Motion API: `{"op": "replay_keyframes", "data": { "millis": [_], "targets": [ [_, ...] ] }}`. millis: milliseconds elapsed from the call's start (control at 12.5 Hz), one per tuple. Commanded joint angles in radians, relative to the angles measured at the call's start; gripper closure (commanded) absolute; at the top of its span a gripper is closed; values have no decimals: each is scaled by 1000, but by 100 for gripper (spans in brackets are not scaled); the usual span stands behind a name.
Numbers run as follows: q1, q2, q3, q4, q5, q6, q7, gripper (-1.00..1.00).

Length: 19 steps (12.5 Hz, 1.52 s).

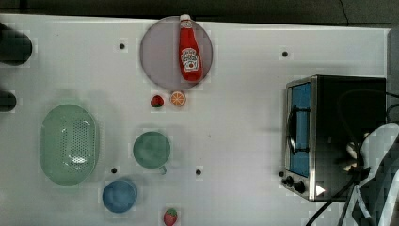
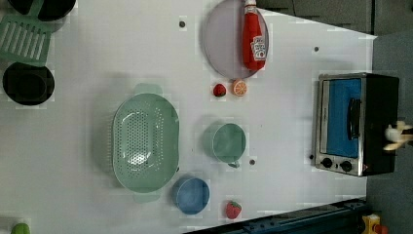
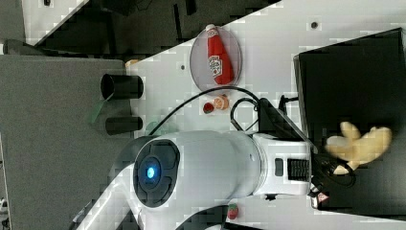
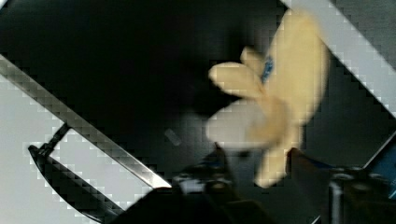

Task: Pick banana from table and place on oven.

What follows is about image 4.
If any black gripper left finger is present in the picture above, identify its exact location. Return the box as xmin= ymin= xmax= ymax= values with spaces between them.
xmin=172 ymin=143 xmax=235 ymax=198

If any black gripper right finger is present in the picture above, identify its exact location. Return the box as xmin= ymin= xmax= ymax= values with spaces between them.
xmin=286 ymin=148 xmax=349 ymax=224

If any black toaster oven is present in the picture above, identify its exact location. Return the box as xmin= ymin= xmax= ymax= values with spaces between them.
xmin=1 ymin=0 xmax=395 ymax=224

